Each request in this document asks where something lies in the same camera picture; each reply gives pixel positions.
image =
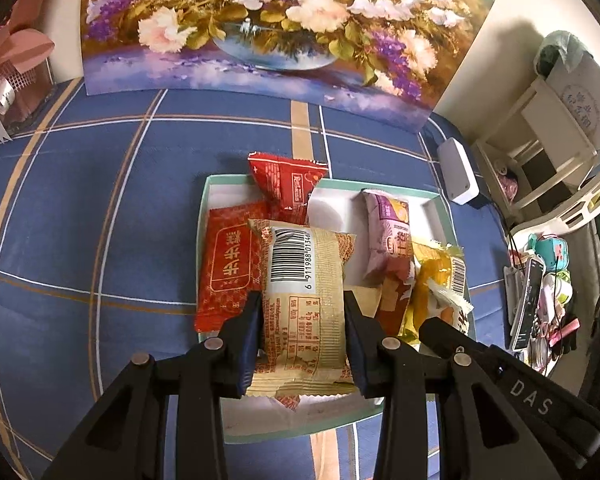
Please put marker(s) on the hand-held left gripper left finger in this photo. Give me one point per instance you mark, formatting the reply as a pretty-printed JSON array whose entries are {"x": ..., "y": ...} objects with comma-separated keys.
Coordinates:
[{"x": 247, "y": 355}]

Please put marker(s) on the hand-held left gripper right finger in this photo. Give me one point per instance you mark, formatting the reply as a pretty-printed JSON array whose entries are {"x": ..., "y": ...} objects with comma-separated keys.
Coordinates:
[{"x": 360, "y": 360}]

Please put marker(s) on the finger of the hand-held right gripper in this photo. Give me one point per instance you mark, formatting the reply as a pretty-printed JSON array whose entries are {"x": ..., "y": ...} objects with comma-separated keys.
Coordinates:
[{"x": 445, "y": 332}]

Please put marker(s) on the yellow snack packet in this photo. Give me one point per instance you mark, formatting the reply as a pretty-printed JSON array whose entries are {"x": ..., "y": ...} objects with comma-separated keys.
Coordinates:
[{"x": 432, "y": 280}]

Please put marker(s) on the red biscuit snack packet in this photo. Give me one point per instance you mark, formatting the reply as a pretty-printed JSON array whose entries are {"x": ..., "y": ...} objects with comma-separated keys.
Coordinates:
[{"x": 392, "y": 305}]

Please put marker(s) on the beige snack packet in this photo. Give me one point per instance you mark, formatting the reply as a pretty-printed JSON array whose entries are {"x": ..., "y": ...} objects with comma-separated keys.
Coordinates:
[{"x": 305, "y": 310}]

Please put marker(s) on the pink purple snack packet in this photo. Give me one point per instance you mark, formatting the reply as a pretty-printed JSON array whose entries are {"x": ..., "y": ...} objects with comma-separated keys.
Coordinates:
[{"x": 387, "y": 240}]

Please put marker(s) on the shallow teal cardboard box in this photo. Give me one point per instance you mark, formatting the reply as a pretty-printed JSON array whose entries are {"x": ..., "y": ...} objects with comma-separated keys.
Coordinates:
[{"x": 340, "y": 205}]

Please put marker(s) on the red white-label snack packet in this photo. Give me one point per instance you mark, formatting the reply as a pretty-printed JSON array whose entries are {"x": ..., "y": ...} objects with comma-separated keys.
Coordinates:
[{"x": 285, "y": 182}]

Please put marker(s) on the pink marker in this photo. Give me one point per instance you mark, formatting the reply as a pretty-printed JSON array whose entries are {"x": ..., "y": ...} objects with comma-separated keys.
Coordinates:
[{"x": 565, "y": 330}]

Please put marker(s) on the grey flat case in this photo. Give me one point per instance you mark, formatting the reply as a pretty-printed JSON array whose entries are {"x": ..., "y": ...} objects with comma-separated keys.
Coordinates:
[{"x": 512, "y": 295}]

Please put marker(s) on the black phone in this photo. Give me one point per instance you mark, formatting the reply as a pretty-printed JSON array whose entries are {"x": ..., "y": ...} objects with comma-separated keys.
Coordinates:
[{"x": 527, "y": 300}]

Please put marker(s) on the white cup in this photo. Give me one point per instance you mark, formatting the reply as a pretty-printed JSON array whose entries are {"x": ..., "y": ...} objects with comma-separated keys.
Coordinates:
[{"x": 559, "y": 297}]

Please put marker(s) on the teal toy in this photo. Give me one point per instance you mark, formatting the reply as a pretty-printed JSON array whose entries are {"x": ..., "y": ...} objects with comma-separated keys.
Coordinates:
[{"x": 550, "y": 250}]

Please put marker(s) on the pink round object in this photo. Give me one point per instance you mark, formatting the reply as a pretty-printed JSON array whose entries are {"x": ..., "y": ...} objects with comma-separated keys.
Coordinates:
[{"x": 507, "y": 182}]

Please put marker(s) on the white power adapter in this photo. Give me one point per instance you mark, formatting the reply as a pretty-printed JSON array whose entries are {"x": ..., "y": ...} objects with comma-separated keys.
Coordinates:
[{"x": 457, "y": 170}]

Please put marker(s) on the white plastic basket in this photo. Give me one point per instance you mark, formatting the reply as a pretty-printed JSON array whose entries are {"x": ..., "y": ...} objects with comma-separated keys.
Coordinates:
[{"x": 580, "y": 210}]

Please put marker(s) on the white wooden chair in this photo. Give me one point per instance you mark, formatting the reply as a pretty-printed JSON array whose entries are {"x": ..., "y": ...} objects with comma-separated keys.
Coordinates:
[{"x": 530, "y": 105}]

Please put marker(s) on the white printed paper bag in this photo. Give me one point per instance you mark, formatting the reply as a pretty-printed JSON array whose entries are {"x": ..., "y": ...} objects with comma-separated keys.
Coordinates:
[{"x": 585, "y": 105}]

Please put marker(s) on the green plastic bag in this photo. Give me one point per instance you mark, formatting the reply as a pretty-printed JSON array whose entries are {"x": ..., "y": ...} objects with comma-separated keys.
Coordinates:
[{"x": 560, "y": 52}]

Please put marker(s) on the flower painting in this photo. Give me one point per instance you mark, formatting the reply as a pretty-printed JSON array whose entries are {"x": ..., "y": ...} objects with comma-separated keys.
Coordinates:
[{"x": 280, "y": 25}]

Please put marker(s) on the pink wrapped flower bouquet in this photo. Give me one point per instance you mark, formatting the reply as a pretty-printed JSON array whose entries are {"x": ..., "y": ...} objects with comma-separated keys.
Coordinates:
[{"x": 15, "y": 60}]

